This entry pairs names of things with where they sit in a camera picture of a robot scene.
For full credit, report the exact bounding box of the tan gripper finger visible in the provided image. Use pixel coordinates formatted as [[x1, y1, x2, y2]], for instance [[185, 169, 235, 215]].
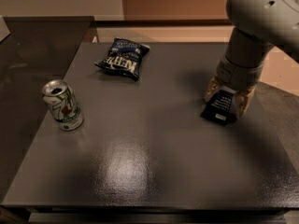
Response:
[[235, 86, 255, 119], [204, 76, 225, 102]]

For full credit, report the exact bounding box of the dark side table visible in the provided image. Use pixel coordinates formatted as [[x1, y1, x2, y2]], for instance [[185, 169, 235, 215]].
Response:
[[0, 17, 92, 201]]

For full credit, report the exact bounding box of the silver 7up soda can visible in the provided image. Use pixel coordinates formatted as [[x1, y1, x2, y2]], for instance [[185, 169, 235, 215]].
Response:
[[42, 79, 84, 132]]

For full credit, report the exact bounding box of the black rxbar blueberry wrapper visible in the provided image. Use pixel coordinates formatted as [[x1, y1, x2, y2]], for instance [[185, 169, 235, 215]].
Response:
[[201, 90, 236, 125]]

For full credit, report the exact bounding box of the blue kettle chips bag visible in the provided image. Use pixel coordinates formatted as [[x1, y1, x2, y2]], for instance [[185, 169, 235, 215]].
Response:
[[95, 37, 150, 81]]

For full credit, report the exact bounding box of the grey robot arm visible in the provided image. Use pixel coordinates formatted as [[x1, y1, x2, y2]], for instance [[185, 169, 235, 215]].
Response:
[[205, 0, 299, 119]]

